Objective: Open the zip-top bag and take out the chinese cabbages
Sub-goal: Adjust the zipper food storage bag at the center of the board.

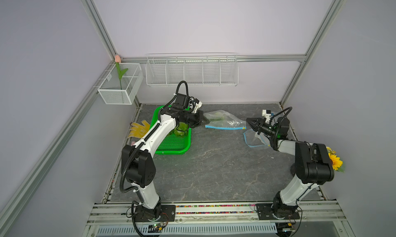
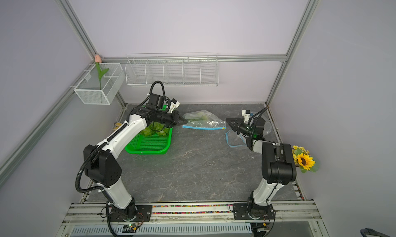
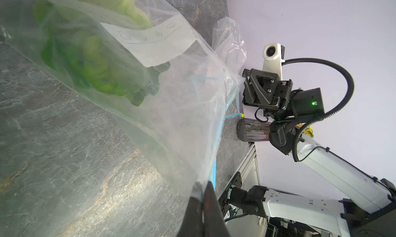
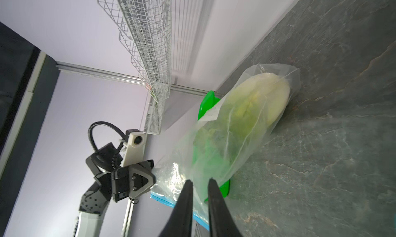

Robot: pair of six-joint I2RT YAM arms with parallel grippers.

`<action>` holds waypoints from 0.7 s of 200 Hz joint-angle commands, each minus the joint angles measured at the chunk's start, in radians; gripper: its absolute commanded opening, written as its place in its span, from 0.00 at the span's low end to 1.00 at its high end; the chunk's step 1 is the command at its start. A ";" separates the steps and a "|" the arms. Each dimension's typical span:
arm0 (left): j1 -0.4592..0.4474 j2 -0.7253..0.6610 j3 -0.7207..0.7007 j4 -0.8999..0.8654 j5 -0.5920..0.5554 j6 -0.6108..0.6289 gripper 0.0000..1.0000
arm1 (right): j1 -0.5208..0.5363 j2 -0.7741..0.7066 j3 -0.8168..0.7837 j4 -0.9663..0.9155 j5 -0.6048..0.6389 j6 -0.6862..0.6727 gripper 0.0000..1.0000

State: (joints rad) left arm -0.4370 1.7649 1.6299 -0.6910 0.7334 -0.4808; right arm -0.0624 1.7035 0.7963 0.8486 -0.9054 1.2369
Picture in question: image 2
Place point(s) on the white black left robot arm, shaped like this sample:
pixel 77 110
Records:
pixel 100 170

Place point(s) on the green chinese cabbage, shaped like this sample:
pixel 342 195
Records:
pixel 148 131
pixel 160 129

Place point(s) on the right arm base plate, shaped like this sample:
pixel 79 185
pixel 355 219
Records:
pixel 245 211

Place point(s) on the clear blue-zip zip-top bag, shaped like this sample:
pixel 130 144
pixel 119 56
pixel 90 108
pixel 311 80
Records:
pixel 261 126

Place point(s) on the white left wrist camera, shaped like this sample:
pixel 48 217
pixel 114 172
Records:
pixel 173 105

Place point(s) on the pink artificial tulip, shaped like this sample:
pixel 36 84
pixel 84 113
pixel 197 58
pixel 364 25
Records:
pixel 101 73

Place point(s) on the small white wire basket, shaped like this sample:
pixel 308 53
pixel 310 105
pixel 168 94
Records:
pixel 88 88

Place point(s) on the white vented cable duct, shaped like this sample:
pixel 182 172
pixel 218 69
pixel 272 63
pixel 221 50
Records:
pixel 161 230

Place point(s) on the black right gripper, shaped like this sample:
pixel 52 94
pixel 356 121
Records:
pixel 236 126

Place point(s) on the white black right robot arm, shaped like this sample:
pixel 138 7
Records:
pixel 278 166

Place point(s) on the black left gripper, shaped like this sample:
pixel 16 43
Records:
pixel 175 120

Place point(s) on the zip-top bag with label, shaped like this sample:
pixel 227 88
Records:
pixel 214 123

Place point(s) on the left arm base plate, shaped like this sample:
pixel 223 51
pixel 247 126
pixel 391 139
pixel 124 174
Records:
pixel 139 213

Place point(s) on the green plastic perforated basket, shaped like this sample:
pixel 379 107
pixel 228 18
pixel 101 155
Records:
pixel 149 145

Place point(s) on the aluminium mounting rail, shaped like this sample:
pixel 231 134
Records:
pixel 226 212

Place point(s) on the sunflower bouquet in pot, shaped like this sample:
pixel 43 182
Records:
pixel 304 161

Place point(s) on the long white wire shelf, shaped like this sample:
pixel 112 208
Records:
pixel 177 69

